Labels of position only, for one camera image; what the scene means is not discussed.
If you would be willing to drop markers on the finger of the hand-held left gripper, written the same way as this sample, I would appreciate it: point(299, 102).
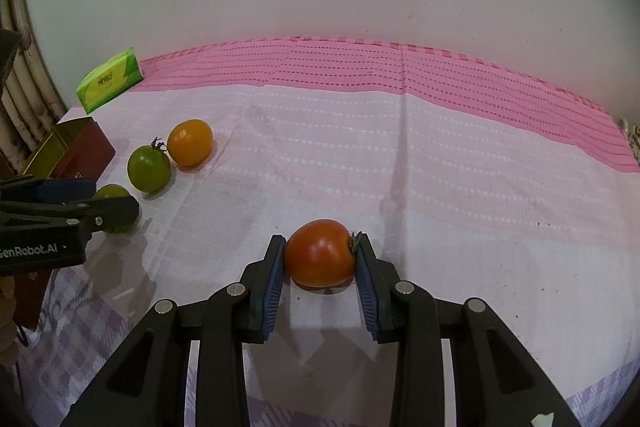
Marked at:
point(115, 212)
point(65, 190)

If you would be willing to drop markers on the small orange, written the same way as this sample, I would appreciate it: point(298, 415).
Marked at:
point(189, 149)

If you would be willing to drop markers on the pale paper scrap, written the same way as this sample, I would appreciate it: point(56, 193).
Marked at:
point(542, 420)

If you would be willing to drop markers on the green tomato with stem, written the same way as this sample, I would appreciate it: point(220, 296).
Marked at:
point(148, 169)

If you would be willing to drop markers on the gold rectangular tin box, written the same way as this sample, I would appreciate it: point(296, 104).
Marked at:
point(80, 147)

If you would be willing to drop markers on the green tissue pack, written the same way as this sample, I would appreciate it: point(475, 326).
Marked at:
point(107, 79)

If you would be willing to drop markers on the pink and purple plaid tablecloth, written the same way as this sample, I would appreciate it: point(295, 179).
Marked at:
point(400, 147)

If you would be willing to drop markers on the pale decorative object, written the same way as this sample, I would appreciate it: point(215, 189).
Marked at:
point(631, 139)

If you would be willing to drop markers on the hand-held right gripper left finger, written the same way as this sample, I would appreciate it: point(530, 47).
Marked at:
point(272, 289)

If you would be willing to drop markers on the dark grey object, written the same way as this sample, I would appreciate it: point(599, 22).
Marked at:
point(9, 54)

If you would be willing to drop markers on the orange-red tomato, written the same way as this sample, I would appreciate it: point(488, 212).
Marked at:
point(320, 254)

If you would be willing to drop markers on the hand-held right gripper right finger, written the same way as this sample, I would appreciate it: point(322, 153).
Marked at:
point(367, 289)

